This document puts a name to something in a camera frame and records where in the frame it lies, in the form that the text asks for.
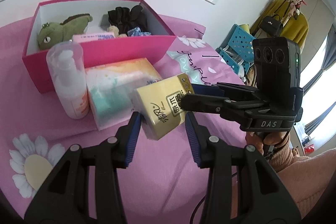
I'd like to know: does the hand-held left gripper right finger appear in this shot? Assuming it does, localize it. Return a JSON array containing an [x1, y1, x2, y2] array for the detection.
[[185, 112, 301, 224]]

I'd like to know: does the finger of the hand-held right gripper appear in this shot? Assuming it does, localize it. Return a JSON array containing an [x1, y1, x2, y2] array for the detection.
[[191, 82, 256, 101], [181, 93, 252, 122]]

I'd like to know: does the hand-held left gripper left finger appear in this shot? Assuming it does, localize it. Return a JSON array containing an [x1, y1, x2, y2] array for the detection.
[[25, 111, 142, 224]]

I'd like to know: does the yellow tissue pack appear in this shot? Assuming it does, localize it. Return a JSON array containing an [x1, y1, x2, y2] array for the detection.
[[133, 72, 193, 141]]

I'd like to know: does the blue gingham scrunchie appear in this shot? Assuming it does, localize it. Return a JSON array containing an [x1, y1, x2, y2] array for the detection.
[[128, 27, 152, 37]]

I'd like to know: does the pink cardboard box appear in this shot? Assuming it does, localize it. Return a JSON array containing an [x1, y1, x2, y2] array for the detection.
[[22, 0, 177, 94]]

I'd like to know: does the black scrunchie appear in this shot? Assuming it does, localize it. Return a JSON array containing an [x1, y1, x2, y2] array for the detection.
[[107, 5, 148, 34]]

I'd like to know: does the beige teddy bear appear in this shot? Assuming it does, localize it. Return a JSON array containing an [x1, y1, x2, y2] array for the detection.
[[107, 25, 126, 39]]

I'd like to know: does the cotton pads packet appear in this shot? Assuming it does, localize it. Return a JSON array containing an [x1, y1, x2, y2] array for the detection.
[[72, 31, 116, 43]]

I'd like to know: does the green plush toy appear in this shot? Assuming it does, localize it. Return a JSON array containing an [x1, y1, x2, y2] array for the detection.
[[37, 13, 93, 51]]

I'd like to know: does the person's right hand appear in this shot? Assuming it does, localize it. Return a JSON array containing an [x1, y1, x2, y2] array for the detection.
[[245, 130, 290, 160]]

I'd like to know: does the blue plastic basket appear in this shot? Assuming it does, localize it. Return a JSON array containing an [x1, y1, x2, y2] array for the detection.
[[216, 24, 256, 77]]

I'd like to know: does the black handbag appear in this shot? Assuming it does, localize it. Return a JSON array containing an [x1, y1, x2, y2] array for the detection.
[[260, 15, 284, 36]]

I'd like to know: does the yellow hanging garment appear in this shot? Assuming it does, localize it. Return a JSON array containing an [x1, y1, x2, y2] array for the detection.
[[249, 0, 310, 50]]

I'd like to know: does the pastel tissue pack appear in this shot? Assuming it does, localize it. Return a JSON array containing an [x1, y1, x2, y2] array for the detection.
[[84, 57, 163, 131]]

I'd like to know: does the grey curtain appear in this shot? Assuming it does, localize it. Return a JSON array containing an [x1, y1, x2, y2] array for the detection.
[[319, 26, 336, 75]]

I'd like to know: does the pink printed bedsheet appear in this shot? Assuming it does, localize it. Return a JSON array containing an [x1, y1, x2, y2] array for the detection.
[[0, 14, 252, 224]]

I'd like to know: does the white spray bottle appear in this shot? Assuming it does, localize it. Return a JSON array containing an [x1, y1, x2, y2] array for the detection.
[[46, 42, 90, 120]]

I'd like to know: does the black cable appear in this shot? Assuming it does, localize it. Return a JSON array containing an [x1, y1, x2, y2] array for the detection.
[[190, 189, 210, 224]]

